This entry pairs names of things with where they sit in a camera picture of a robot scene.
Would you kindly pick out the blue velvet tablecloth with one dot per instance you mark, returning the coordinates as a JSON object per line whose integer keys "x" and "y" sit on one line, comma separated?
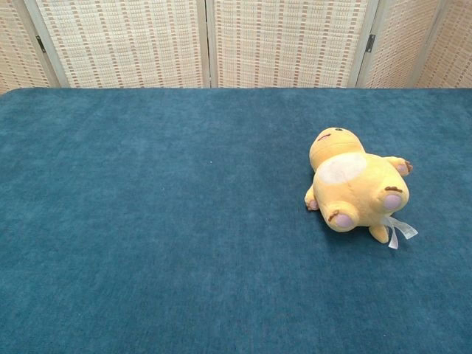
{"x": 147, "y": 221}

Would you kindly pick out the dark metal screen hinge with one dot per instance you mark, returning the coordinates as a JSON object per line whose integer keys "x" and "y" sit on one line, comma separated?
{"x": 41, "y": 43}
{"x": 371, "y": 42}

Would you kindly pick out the woven folding screen panel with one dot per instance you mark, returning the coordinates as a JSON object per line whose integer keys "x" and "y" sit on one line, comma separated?
{"x": 402, "y": 44}
{"x": 121, "y": 44}
{"x": 14, "y": 44}
{"x": 287, "y": 44}
{"x": 457, "y": 48}

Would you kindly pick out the yellow plush toy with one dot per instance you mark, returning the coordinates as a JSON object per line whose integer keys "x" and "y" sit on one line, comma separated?
{"x": 354, "y": 184}

